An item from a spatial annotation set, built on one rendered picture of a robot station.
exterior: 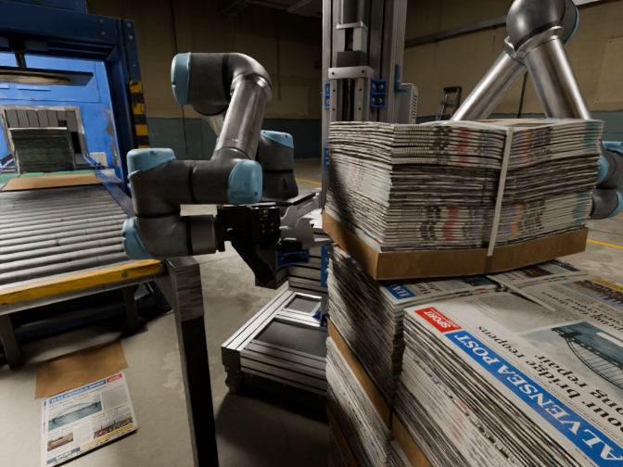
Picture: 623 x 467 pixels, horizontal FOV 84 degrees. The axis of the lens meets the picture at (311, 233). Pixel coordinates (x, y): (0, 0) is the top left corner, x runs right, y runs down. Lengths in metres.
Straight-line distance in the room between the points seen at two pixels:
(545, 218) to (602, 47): 6.80
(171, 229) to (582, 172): 0.68
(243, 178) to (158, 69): 9.29
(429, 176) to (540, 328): 0.23
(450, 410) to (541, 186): 0.37
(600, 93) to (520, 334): 6.92
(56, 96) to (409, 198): 4.04
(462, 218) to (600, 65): 6.87
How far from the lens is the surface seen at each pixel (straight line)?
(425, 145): 0.51
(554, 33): 1.03
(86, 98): 4.34
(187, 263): 0.74
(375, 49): 1.35
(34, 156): 2.75
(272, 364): 1.42
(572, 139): 0.67
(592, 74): 7.40
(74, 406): 1.79
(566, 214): 0.72
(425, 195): 0.52
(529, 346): 0.47
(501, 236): 0.63
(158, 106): 9.73
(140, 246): 0.65
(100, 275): 0.70
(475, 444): 0.47
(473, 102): 1.19
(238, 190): 0.58
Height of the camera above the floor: 1.06
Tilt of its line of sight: 17 degrees down
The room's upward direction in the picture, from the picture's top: straight up
